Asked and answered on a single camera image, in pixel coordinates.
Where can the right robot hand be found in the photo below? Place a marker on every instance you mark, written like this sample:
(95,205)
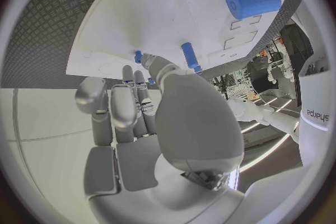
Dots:
(194,123)

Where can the large blue cylinder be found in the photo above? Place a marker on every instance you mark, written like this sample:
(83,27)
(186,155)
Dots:
(253,1)

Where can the small blue peg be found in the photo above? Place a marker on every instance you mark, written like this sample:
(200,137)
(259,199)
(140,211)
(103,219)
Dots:
(137,57)

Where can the white task board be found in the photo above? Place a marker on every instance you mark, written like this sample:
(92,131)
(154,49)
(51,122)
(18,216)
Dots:
(162,18)

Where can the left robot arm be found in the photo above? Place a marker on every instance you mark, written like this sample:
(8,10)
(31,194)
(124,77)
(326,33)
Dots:
(254,112)

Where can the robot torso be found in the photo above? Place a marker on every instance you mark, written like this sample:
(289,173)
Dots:
(315,106)

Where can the long blue peg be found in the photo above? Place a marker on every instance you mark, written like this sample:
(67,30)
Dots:
(190,57)

